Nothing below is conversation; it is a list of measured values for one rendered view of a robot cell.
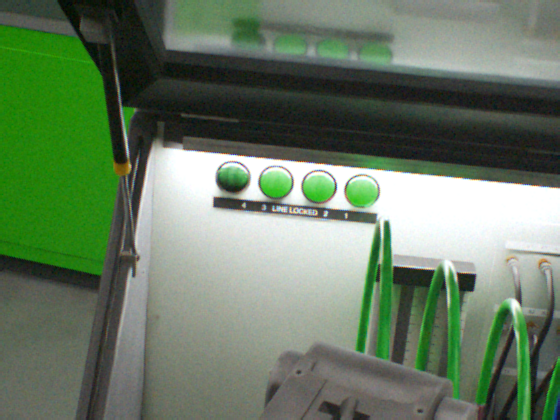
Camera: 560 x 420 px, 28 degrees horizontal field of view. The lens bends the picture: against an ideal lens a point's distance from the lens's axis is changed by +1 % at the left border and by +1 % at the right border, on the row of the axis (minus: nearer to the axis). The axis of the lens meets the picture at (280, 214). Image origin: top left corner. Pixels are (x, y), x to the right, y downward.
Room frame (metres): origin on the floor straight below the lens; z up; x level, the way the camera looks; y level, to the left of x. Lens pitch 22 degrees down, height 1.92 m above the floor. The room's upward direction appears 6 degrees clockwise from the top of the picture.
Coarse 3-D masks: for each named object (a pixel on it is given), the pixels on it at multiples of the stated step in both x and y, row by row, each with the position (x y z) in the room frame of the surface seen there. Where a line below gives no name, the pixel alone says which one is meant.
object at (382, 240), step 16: (384, 224) 1.20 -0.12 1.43; (384, 240) 1.16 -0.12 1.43; (384, 256) 1.13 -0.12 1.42; (368, 272) 1.34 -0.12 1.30; (384, 272) 1.10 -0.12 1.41; (368, 288) 1.34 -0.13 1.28; (384, 288) 1.08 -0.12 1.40; (368, 304) 1.35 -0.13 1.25; (384, 304) 1.07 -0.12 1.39; (368, 320) 1.36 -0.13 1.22; (384, 320) 1.05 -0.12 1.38; (384, 336) 1.04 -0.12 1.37; (384, 352) 1.03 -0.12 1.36
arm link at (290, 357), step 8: (288, 352) 0.54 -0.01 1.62; (296, 352) 0.54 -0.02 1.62; (304, 352) 0.55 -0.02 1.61; (280, 360) 0.54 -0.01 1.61; (288, 360) 0.54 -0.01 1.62; (296, 360) 0.54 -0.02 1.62; (280, 368) 0.53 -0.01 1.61; (288, 368) 0.53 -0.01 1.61; (272, 376) 0.53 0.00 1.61; (280, 376) 0.53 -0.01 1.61; (272, 384) 0.53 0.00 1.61; (280, 384) 0.52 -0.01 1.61; (272, 392) 0.52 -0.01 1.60; (448, 400) 0.51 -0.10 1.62; (456, 400) 0.51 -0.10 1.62; (264, 408) 0.53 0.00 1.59; (440, 408) 0.50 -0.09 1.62; (448, 408) 0.50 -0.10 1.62; (456, 408) 0.50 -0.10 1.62; (464, 408) 0.50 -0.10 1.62; (472, 408) 0.50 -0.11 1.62; (440, 416) 0.50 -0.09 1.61; (448, 416) 0.50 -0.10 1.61; (456, 416) 0.50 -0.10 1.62; (464, 416) 0.50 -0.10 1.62; (472, 416) 0.51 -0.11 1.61
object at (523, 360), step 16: (512, 304) 1.18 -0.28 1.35; (496, 320) 1.25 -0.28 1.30; (496, 336) 1.26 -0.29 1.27; (528, 352) 1.10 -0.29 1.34; (528, 368) 1.08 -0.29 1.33; (480, 384) 1.28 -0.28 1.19; (528, 384) 1.07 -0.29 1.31; (480, 400) 1.28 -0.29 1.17; (528, 400) 1.05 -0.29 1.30; (480, 416) 1.27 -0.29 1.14; (528, 416) 1.04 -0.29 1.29
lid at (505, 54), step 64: (64, 0) 1.12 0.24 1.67; (128, 0) 1.07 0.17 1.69; (192, 0) 1.10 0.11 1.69; (256, 0) 1.08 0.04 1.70; (320, 0) 1.07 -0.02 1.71; (384, 0) 1.05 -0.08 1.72; (448, 0) 1.03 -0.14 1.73; (512, 0) 1.02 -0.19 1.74; (128, 64) 1.41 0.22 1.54; (192, 64) 1.31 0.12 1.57; (256, 64) 1.28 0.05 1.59; (320, 64) 1.26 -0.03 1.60; (384, 64) 1.23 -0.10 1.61; (448, 64) 1.21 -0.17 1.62; (512, 64) 1.19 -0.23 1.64; (384, 128) 1.44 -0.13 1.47; (448, 128) 1.41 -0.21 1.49; (512, 128) 1.38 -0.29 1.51
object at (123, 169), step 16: (112, 32) 1.15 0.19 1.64; (112, 48) 1.15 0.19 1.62; (112, 64) 1.16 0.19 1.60; (112, 80) 1.17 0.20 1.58; (112, 96) 1.18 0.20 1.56; (112, 112) 1.19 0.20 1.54; (112, 128) 1.20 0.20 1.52; (112, 144) 1.21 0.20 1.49; (128, 160) 1.23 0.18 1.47; (128, 192) 1.25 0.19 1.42; (128, 208) 1.26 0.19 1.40; (128, 224) 1.27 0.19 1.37; (128, 256) 1.30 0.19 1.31
